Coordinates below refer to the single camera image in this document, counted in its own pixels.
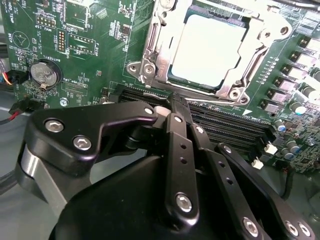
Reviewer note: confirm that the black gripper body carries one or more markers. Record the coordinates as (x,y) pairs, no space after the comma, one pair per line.
(125,200)

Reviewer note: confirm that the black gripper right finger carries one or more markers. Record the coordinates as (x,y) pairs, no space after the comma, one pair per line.
(252,190)

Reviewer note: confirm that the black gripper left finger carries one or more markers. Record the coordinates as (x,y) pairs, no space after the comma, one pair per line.
(87,117)

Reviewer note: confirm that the thin metal locking lever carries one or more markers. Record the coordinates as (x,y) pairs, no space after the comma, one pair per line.
(157,94)

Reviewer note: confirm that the silver CPU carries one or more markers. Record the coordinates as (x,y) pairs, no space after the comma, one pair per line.
(207,50)

